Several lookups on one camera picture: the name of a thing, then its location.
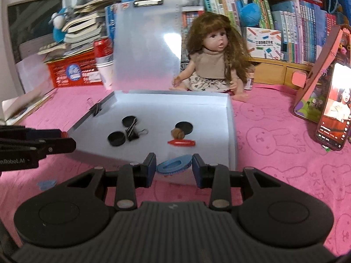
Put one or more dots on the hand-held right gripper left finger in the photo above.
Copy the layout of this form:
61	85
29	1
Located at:
150	170

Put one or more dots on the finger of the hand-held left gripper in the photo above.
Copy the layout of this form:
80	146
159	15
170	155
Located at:
54	145
41	133

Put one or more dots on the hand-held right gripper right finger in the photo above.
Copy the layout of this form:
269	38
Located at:
198	170

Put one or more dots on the blue hair clip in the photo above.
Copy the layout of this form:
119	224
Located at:
174	165

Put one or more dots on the red hair clip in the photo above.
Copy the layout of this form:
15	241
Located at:
181	143

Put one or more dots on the black round lid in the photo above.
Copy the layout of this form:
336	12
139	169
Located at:
116	139
186	127
129	120

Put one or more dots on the white cardboard box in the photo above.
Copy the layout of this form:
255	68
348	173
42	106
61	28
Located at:
208	120

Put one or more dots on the open book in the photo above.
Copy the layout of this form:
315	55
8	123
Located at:
24	105

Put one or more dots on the small blue plastic piece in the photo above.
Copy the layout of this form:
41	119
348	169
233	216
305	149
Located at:
47	184

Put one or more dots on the large black binder clip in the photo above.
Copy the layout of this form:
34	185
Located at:
133	133

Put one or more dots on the brown walnut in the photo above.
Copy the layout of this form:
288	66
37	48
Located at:
178	133

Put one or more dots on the small black binder clip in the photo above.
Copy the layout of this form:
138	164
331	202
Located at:
97	109

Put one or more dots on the white plastic sheet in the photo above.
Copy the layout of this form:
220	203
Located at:
33	74

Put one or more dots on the red plastic crate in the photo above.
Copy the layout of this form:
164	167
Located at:
74	72

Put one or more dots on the pink bunny-print blanket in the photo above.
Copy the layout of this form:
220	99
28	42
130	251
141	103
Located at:
274	148

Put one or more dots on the white paper cup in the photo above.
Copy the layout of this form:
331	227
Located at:
105	74

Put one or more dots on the small brown jar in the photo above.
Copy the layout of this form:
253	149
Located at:
249	80

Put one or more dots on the red soda can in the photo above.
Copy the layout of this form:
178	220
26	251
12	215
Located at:
103	48

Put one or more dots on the blue and white plush toy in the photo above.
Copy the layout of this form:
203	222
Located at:
59	24

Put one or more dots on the brown-haired doll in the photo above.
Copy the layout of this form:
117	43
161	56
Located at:
211	60

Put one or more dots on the stack of worn books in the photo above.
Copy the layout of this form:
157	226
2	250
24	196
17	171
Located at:
82	24

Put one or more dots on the translucent clipboard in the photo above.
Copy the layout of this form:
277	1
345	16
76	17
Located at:
145	46

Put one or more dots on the wooden drawer organizer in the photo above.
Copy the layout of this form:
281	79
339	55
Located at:
274	72

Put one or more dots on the colourful patterned box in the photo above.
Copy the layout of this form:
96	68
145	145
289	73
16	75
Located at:
263	43

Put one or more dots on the smartphone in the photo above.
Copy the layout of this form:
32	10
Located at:
336	106

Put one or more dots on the pink cardboard stand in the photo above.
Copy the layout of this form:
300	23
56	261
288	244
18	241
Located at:
323	60

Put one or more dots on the large blue plush toy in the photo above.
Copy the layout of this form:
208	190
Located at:
246	8

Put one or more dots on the row of upright books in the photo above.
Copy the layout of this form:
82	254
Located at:
301	30

